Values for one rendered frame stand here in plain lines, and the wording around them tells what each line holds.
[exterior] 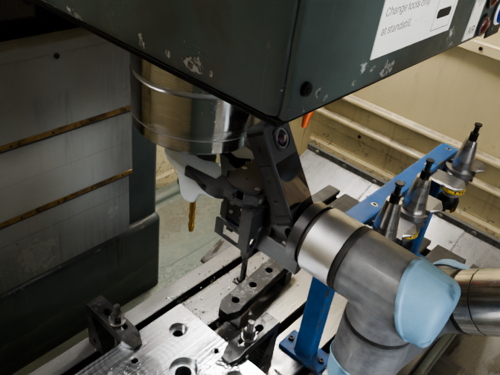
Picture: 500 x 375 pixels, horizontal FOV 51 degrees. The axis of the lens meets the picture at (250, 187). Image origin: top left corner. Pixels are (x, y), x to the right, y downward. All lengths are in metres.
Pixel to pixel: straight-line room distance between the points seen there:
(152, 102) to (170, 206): 1.41
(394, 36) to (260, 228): 0.26
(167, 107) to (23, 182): 0.59
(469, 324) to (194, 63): 0.41
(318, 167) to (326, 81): 1.41
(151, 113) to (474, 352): 1.16
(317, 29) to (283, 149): 0.20
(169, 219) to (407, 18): 1.50
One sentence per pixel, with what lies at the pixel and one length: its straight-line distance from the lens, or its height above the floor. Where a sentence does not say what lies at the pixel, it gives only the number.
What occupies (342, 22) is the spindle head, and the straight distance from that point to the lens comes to 0.40.
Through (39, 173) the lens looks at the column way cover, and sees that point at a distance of 1.11.
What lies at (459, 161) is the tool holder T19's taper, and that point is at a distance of 1.17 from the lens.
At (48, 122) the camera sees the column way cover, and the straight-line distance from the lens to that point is 1.06.
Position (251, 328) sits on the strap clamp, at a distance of 0.96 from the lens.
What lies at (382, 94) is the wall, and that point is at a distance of 1.66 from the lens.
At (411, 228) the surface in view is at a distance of 0.97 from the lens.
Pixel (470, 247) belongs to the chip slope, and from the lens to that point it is 1.67.
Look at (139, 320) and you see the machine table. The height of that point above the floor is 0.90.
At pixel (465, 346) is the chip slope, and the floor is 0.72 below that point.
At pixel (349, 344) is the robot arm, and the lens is 0.58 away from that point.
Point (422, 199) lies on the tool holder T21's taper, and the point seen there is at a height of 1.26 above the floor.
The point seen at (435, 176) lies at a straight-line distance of 1.15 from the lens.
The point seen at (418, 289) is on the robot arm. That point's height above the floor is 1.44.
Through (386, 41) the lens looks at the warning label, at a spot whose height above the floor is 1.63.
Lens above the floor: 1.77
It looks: 34 degrees down
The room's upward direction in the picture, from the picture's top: 8 degrees clockwise
